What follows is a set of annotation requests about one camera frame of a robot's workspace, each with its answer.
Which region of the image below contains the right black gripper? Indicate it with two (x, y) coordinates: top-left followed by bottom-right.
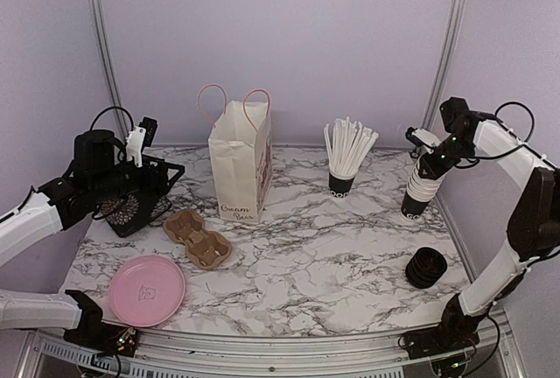
(418, 134), (474, 180)

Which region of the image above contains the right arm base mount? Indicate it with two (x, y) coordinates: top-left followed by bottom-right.
(397, 295), (486, 360)

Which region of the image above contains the brown cardboard cup carrier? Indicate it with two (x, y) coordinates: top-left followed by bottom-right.
(163, 210), (233, 270)

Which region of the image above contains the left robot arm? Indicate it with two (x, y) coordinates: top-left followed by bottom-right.
(1, 117), (185, 347)

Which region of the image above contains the stack of paper coffee cups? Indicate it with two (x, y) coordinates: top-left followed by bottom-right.
(401, 156), (445, 221)

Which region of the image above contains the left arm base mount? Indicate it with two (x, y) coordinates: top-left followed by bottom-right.
(64, 290), (139, 358)

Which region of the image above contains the black floral patterned tray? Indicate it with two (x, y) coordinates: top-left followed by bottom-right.
(99, 192), (172, 238)

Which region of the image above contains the aluminium frame post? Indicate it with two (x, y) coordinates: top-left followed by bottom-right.
(82, 0), (128, 151)
(421, 0), (466, 130)

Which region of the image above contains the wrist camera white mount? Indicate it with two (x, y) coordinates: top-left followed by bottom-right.
(125, 116), (158, 168)
(405, 127), (441, 157)

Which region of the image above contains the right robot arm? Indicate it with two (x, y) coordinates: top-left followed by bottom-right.
(402, 97), (559, 353)

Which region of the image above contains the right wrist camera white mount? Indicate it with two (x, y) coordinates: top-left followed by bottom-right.
(405, 127), (441, 157)

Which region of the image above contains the left aluminium frame post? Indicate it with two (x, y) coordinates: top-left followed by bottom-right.
(82, 0), (128, 151)

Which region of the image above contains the pink round plate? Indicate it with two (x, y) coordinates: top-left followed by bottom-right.
(108, 255), (186, 328)

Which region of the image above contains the right aluminium frame post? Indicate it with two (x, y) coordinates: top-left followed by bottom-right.
(421, 0), (466, 130)

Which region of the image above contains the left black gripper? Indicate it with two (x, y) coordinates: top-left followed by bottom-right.
(91, 154), (186, 203)

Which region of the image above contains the bundle of white paper straws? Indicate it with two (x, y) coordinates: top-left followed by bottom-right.
(323, 117), (379, 180)

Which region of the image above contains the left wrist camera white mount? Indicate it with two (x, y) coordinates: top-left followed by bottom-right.
(125, 116), (158, 168)

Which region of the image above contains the white paper takeout bag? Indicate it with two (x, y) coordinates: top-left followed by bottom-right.
(197, 84), (273, 224)

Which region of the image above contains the front aluminium frame rail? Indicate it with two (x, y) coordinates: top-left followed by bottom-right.
(12, 321), (526, 377)

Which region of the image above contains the stack of black cup lids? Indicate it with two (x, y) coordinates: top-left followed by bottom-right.
(405, 247), (447, 289)

